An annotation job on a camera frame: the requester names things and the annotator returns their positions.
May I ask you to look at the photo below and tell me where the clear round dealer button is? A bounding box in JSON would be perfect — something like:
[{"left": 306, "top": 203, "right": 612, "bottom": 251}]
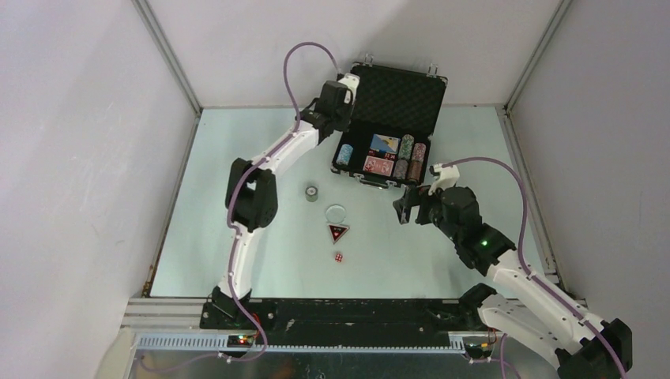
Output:
[{"left": 325, "top": 205, "right": 347, "bottom": 223}]

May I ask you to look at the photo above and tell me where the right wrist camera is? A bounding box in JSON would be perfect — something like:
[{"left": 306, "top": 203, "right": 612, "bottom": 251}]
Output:
[{"left": 428, "top": 163, "right": 460, "bottom": 195}]

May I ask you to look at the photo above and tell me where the black red triangular chip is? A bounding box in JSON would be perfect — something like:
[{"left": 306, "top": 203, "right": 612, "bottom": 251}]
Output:
[{"left": 328, "top": 223, "right": 350, "bottom": 244}]

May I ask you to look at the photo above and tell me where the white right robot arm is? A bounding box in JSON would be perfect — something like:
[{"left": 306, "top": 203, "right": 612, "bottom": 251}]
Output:
[{"left": 393, "top": 186, "right": 633, "bottom": 378}]

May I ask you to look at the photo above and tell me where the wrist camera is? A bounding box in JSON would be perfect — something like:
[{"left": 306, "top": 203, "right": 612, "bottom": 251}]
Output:
[
  {"left": 428, "top": 163, "right": 460, "bottom": 195},
  {"left": 337, "top": 73, "right": 360, "bottom": 99}
]

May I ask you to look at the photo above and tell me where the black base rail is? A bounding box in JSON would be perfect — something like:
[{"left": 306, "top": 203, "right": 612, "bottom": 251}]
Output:
[{"left": 199, "top": 298, "right": 487, "bottom": 348}]

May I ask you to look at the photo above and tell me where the black aluminium poker case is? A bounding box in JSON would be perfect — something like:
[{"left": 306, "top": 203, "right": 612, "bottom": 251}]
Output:
[{"left": 331, "top": 58, "right": 448, "bottom": 189}]

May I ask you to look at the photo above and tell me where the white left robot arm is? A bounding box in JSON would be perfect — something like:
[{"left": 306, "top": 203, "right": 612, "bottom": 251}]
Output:
[{"left": 212, "top": 73, "right": 360, "bottom": 329}]

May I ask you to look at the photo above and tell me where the blue white chip stack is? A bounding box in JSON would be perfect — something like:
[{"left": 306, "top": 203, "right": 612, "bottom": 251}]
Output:
[{"left": 335, "top": 144, "right": 354, "bottom": 166}]

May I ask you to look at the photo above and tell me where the pink white chip stack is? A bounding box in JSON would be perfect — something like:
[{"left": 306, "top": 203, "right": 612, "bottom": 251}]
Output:
[{"left": 411, "top": 143, "right": 427, "bottom": 162}]

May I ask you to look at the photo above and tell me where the dark green chip stack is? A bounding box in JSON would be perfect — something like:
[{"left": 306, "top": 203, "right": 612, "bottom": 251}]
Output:
[{"left": 304, "top": 186, "right": 318, "bottom": 202}]

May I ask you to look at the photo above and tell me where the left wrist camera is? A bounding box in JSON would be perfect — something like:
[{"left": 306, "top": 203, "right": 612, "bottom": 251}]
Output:
[{"left": 337, "top": 73, "right": 360, "bottom": 99}]

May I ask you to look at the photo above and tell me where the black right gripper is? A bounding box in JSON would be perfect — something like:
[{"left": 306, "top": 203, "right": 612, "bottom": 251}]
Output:
[{"left": 393, "top": 180, "right": 461, "bottom": 243}]

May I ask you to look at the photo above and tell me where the red card deck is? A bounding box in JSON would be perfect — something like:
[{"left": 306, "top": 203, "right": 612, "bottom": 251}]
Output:
[{"left": 363, "top": 156, "right": 394, "bottom": 176}]

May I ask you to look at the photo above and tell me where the blue card deck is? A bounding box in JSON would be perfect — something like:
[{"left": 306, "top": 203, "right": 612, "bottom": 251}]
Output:
[{"left": 369, "top": 133, "right": 401, "bottom": 155}]

